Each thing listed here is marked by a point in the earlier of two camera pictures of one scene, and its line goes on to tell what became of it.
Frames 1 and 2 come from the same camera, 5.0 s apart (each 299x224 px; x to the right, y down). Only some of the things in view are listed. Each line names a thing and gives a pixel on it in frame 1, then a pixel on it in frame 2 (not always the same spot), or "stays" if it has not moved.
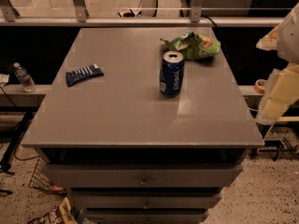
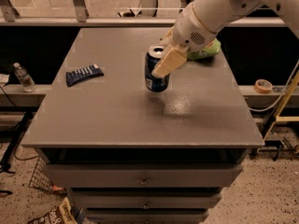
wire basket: x=40 y=179 stays
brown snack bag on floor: x=63 y=214 stays
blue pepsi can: x=171 y=74 → x=155 y=84
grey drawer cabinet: x=144 y=126 stays
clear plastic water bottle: x=27 y=82 stays
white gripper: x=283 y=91 → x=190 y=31
